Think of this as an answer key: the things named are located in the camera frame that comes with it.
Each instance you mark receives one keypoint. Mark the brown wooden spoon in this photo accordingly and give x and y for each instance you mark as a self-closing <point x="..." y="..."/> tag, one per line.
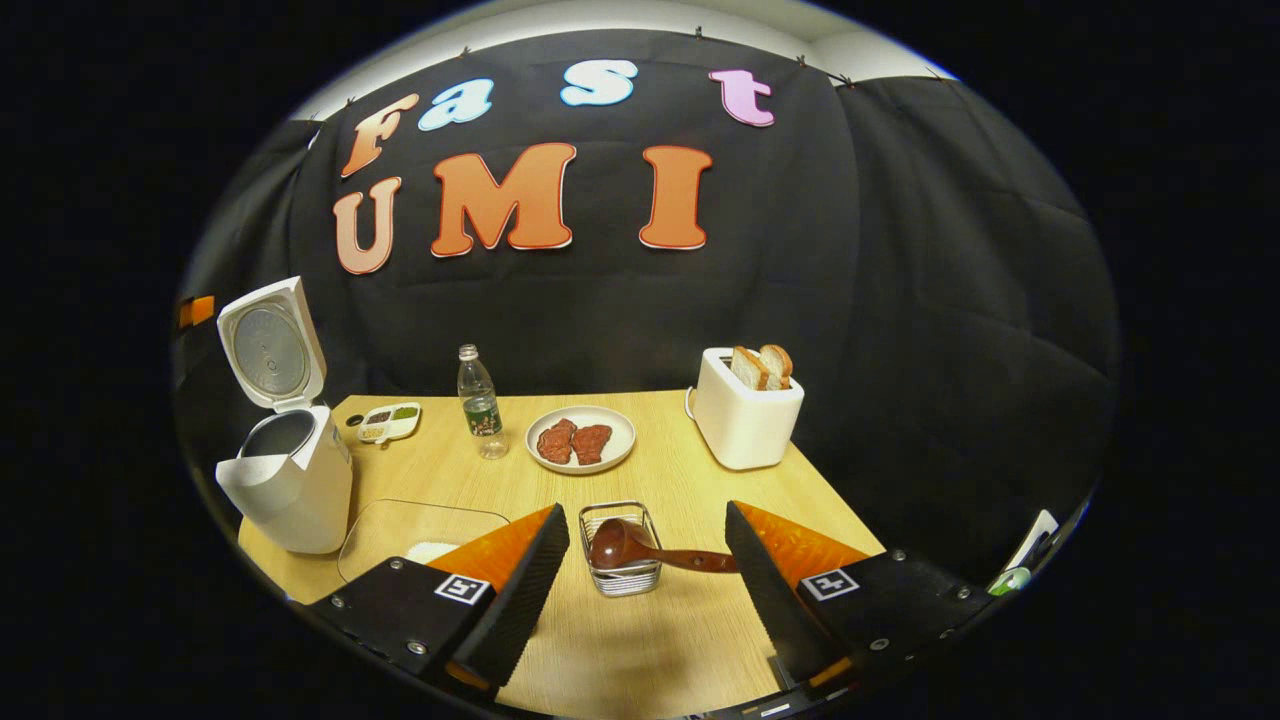
<point x="620" y="545"/>

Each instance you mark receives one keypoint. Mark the white paper sheet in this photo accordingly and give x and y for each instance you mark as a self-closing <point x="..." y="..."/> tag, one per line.
<point x="250" y="482"/>

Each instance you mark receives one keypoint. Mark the clear plastic water bottle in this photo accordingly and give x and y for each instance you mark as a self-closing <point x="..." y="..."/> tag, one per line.
<point x="482" y="410"/>

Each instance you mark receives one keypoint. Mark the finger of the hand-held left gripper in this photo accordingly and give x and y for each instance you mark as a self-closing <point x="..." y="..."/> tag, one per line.
<point x="197" y="310"/>

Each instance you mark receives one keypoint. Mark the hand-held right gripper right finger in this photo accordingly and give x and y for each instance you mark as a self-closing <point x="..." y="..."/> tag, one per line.
<point x="765" y="590"/>

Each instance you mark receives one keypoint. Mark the red meat slice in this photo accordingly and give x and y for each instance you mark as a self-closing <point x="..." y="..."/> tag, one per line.
<point x="592" y="444"/>
<point x="556" y="442"/>

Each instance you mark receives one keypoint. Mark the white rice cooker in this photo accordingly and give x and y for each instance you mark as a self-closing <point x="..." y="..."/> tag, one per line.
<point x="320" y="500"/>

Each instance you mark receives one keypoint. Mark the white toaster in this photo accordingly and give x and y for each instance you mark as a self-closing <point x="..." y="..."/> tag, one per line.
<point x="745" y="425"/>

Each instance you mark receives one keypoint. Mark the white divided bean dish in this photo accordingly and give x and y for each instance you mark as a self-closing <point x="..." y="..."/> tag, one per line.
<point x="390" y="422"/>

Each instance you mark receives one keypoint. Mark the clear plastic tray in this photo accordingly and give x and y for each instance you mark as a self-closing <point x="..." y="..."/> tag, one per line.
<point x="390" y="530"/>

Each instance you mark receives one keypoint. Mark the toast bread slice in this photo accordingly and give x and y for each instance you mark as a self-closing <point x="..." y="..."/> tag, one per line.
<point x="778" y="362"/>
<point x="748" y="370"/>

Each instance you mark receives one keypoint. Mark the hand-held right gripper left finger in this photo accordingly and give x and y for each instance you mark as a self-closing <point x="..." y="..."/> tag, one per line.
<point x="525" y="590"/>

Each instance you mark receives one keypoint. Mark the white round plate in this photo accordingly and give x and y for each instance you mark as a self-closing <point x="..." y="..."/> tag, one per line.
<point x="618" y="430"/>

